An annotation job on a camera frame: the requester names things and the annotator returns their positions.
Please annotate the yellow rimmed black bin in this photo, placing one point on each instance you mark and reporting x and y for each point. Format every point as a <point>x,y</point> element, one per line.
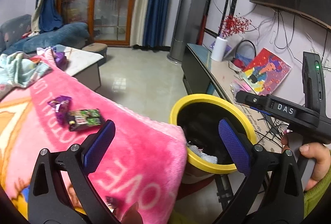
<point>206,100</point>

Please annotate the green black snack wrapper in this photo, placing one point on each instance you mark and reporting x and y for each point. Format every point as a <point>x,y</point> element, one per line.
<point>85,119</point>

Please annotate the person's right forearm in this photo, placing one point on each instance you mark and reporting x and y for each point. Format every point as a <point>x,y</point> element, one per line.
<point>320,195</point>

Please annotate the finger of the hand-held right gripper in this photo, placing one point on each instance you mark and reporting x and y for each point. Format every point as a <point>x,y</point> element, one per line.
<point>252,100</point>

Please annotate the purple white card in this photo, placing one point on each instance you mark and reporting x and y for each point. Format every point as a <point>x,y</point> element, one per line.
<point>229,49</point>

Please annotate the person's right hand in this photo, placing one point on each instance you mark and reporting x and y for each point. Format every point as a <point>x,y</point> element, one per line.
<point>319,159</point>

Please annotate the beige curtain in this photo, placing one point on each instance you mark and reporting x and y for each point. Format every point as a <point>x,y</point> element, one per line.
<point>141,6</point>

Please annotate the dark television cabinet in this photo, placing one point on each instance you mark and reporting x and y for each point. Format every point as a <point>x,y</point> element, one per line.
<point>196,76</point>

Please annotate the silver tower air conditioner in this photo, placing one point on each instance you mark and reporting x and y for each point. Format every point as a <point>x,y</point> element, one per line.
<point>186,6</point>

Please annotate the colourful painting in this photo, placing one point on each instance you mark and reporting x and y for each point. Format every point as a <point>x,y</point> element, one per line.
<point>266,71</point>

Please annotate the blue plush throw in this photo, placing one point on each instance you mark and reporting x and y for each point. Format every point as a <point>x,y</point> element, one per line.
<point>51,37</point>

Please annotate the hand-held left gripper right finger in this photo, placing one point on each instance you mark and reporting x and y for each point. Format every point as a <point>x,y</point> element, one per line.
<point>232,143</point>

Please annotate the pink yellow printed blanket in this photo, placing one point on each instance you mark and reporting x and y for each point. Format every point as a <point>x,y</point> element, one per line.
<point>134,151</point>

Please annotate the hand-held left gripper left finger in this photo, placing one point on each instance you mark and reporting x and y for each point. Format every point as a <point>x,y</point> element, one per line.
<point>100,143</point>

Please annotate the red berry branches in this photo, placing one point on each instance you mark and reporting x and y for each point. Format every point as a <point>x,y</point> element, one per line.
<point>234,26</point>

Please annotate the small dark wrapper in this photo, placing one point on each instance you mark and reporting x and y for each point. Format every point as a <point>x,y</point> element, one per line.
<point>112,203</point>

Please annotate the grey footstool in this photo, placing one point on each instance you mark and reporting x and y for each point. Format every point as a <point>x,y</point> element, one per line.
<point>97,52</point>

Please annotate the light blue cartoon sheet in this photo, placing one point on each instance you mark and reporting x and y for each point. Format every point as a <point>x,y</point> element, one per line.
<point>18,68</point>

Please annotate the white vase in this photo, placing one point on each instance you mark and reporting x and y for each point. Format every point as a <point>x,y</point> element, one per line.
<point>219,49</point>

